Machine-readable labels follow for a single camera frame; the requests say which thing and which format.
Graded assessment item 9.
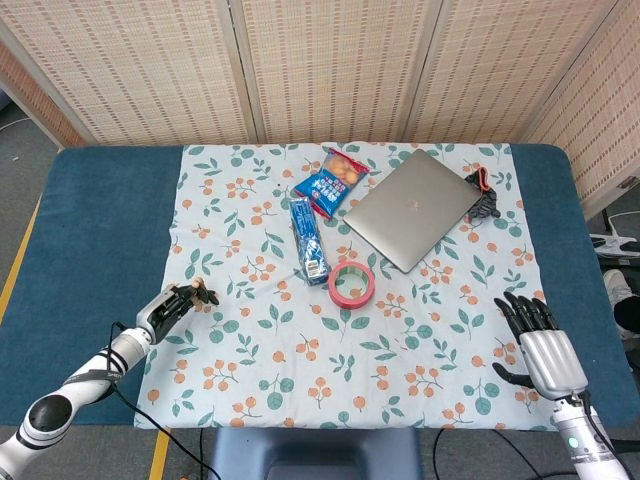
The grey closed laptop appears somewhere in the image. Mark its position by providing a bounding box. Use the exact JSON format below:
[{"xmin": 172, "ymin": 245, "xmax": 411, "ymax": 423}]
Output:
[{"xmin": 342, "ymin": 148, "xmax": 482, "ymax": 274}]

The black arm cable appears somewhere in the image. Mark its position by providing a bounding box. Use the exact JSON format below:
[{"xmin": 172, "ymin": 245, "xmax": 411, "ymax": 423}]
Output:
[{"xmin": 108, "ymin": 321, "xmax": 221, "ymax": 480}]

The blue snack bag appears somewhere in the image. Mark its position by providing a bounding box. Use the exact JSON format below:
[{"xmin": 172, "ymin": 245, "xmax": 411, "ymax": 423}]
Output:
[{"xmin": 293, "ymin": 147, "xmax": 371, "ymax": 222}]

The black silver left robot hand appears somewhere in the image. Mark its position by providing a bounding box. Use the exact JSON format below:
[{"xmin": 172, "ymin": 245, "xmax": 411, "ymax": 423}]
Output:
[{"xmin": 135, "ymin": 282, "xmax": 220, "ymax": 345}]

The long blue cardboard box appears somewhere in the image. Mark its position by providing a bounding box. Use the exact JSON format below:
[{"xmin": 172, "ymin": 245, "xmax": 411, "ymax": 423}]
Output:
[{"xmin": 288, "ymin": 195, "xmax": 332, "ymax": 287}]

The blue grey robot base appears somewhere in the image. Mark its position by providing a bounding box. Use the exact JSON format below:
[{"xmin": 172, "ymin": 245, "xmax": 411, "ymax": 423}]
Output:
[{"xmin": 208, "ymin": 427, "xmax": 424, "ymax": 480}]

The white plastic floor object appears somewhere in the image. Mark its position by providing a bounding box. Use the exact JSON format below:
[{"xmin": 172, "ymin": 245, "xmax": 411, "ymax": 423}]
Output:
[{"xmin": 589, "ymin": 233, "xmax": 640, "ymax": 258}]

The woven bamboo folding screen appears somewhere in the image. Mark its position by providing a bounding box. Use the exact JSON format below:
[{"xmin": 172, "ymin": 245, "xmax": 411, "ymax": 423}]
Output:
[{"xmin": 0, "ymin": 0, "xmax": 640, "ymax": 221}]

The floral fruit print tablecloth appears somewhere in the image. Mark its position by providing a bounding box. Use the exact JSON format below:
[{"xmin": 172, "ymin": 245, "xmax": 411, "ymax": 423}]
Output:
[{"xmin": 133, "ymin": 142, "xmax": 556, "ymax": 432}]

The wooden bead bracelet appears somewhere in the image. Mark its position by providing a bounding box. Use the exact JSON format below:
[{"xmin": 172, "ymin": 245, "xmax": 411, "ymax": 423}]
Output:
[{"xmin": 192, "ymin": 278, "xmax": 214, "ymax": 306}]

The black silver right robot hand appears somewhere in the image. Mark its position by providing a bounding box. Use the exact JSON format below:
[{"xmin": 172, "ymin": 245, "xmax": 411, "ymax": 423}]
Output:
[{"xmin": 492, "ymin": 292, "xmax": 590, "ymax": 401}]

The red tape roll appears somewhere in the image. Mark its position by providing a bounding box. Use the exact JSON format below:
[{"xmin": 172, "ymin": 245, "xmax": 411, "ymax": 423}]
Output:
[{"xmin": 327, "ymin": 260, "xmax": 376, "ymax": 311}]

